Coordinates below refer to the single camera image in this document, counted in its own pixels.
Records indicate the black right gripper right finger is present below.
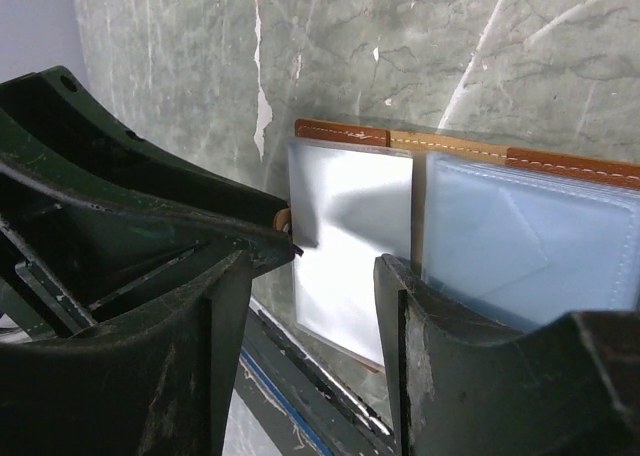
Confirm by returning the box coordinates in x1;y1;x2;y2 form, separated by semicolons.
373;254;639;455

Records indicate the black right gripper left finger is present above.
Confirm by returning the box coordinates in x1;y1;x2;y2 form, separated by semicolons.
1;251;252;455

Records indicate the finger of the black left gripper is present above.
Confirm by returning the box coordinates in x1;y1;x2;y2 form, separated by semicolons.
1;66;295;336

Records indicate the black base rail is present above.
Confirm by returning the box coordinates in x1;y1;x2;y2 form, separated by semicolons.
236;299;395;455

